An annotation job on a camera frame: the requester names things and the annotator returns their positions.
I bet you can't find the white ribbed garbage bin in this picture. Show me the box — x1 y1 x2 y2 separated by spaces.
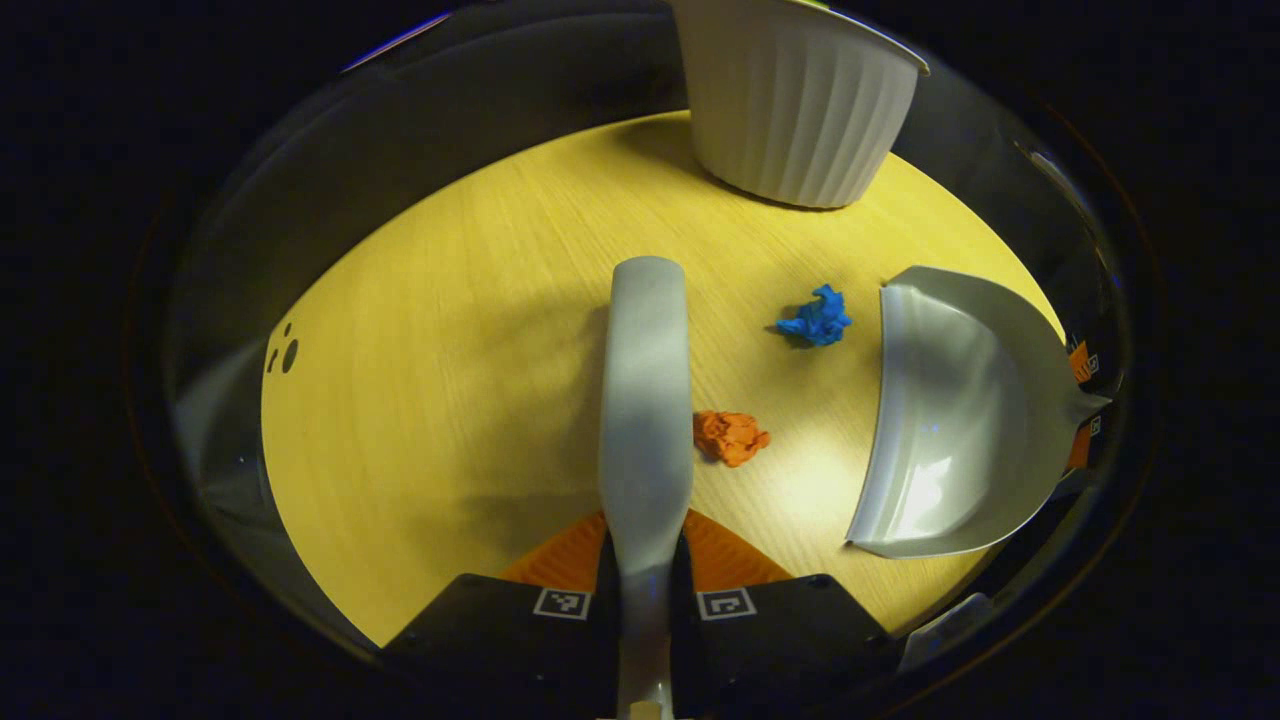
670 0 931 209

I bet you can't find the small white broom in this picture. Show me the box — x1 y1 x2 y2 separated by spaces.
598 256 696 720

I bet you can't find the white plastic dustpan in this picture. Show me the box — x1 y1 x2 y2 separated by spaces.
845 265 1113 559

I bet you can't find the orange paper trash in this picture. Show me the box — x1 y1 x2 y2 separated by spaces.
692 410 772 469

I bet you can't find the blue paper trash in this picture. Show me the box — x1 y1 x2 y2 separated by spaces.
776 284 854 348

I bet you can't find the wooden desktop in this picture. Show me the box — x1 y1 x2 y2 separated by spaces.
260 110 1066 646

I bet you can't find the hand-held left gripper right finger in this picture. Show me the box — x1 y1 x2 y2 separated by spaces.
668 508 896 720

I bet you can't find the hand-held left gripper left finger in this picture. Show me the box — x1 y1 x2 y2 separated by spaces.
385 510 626 720

